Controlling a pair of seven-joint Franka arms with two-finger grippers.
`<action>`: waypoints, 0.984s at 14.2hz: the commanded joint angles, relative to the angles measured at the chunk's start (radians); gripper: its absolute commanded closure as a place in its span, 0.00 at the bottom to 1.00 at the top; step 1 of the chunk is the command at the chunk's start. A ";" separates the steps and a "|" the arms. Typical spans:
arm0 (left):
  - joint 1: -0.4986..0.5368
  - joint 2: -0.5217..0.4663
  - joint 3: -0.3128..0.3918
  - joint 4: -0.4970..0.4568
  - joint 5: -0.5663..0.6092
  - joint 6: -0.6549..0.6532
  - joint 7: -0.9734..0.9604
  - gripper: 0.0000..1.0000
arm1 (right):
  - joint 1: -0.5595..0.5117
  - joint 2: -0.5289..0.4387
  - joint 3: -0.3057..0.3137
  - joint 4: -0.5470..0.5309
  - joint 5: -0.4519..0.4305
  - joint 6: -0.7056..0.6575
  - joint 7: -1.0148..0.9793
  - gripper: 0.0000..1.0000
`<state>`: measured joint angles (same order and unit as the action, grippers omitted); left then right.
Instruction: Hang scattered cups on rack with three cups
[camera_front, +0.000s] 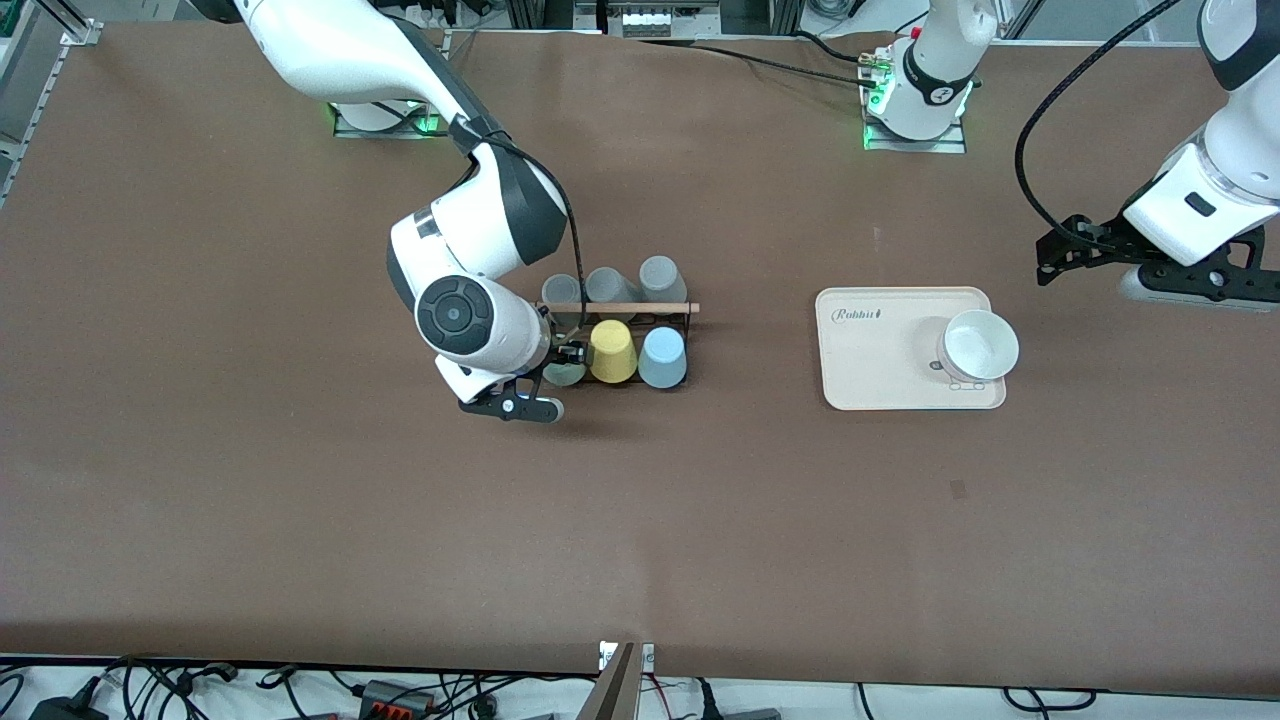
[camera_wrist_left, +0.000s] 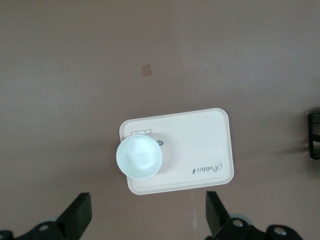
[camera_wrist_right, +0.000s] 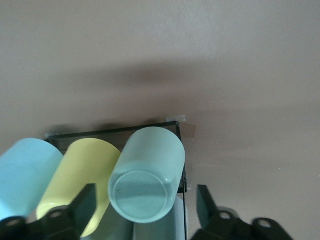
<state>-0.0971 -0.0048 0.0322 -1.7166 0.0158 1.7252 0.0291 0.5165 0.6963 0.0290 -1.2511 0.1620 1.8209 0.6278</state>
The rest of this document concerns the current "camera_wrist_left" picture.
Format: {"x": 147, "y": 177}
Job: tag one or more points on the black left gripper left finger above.
{"x": 75, "y": 217}

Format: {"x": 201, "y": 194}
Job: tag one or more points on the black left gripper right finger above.
{"x": 220, "y": 215}

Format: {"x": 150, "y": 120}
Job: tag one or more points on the beige rabbit print tray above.
{"x": 195, "y": 150}

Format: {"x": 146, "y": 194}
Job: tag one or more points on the white bowl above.
{"x": 138, "y": 156}

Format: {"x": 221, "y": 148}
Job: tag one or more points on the brown tape patch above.
{"x": 146, "y": 70}

